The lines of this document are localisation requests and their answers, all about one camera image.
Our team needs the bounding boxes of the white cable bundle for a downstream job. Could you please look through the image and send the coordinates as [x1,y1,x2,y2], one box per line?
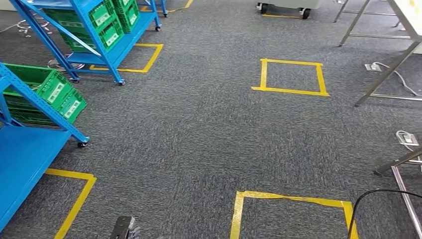
[0,18,53,38]

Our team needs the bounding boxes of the grey wheeled cart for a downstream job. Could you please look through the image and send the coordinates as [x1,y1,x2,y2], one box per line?
[256,0,321,20]

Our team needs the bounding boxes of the white floor socket box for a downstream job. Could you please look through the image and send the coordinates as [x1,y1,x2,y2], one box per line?
[364,62,383,73]
[395,130,420,147]

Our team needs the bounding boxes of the blue metal shelf rack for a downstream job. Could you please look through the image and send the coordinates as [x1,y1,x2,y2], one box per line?
[0,62,90,232]
[136,0,169,18]
[9,0,163,87]

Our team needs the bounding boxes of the black camera cable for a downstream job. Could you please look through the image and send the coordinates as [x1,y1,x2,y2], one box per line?
[347,188,422,239]

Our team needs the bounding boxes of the white socket cable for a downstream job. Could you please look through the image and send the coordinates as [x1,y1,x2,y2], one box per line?
[372,61,422,97]

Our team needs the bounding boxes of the coiled floor cables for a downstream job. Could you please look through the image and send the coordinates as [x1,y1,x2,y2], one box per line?
[47,52,87,73]

